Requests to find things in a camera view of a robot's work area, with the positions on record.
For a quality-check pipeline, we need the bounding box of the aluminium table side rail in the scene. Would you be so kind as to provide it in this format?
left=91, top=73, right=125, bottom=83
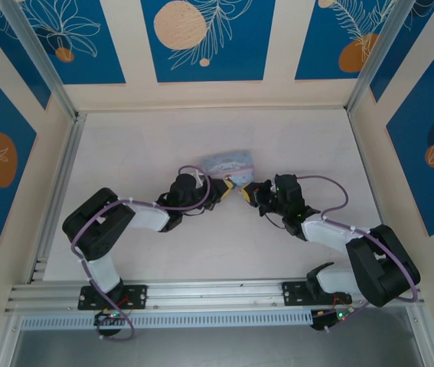
left=346, top=109, right=392, bottom=238
left=28, top=112, right=87, bottom=284

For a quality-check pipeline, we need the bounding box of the aluminium frame rail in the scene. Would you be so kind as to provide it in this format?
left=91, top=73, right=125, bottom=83
left=4, top=281, right=423, bottom=317

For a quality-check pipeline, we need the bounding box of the grey metal sheet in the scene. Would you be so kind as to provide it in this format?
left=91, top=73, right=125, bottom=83
left=8, top=326, right=430, bottom=367

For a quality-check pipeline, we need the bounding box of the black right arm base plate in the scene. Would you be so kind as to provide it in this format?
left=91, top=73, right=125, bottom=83
left=282, top=281, right=354, bottom=307

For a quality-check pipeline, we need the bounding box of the aluminium corner post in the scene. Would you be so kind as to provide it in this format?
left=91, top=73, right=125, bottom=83
left=345, top=0, right=420, bottom=114
left=0, top=0, right=78, bottom=122

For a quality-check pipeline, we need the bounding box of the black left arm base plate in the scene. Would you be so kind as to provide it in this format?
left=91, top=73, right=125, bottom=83
left=77, top=284, right=148, bottom=311

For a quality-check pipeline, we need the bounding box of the light blue cartoon pouch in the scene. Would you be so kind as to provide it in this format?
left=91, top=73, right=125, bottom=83
left=200, top=148, right=256, bottom=184

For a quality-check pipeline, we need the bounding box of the grey slotted cable duct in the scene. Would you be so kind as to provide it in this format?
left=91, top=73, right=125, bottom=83
left=20, top=309, right=313, bottom=332

